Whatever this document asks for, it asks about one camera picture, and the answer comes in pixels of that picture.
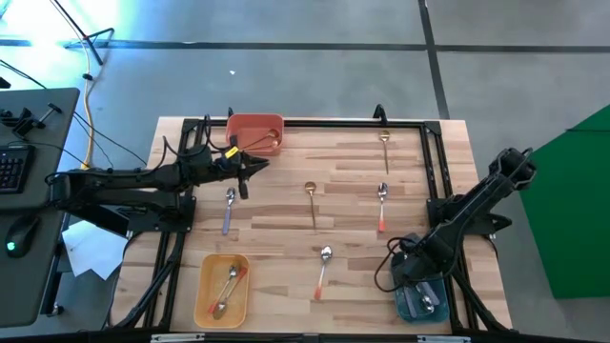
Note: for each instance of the teal plastic bin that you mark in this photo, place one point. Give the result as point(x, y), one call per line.
point(431, 316)

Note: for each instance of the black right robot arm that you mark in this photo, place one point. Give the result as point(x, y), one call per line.
point(476, 200)

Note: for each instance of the black aluminium table frame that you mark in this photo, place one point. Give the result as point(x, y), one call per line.
point(333, 123)

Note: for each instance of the black table clamp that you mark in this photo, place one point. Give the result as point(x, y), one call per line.
point(380, 113)

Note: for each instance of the green board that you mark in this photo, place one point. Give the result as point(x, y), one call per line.
point(572, 214)

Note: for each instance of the black computer mouse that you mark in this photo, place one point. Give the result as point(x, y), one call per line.
point(21, 236)

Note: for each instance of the white paper sheets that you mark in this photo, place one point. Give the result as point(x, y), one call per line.
point(90, 252)

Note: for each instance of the silver metal bracket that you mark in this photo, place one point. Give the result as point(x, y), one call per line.
point(176, 337)
point(443, 338)

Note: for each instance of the orange plastic bin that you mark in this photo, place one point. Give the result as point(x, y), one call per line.
point(248, 128)

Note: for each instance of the yellow plastic bin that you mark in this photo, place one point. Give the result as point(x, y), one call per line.
point(205, 286)

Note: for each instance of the black tripod stand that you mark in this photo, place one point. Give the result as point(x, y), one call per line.
point(90, 49)

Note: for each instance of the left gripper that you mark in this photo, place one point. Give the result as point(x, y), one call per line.
point(231, 167)

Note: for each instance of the black keyboard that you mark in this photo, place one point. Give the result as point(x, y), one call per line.
point(14, 169)

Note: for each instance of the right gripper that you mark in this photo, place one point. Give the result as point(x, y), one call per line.
point(424, 259)

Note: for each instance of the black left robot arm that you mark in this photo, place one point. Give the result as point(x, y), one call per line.
point(143, 178)

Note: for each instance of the black desk clamp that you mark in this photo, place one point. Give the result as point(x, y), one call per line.
point(24, 125)

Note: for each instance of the dark grey desk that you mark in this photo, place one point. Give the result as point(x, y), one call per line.
point(43, 119)

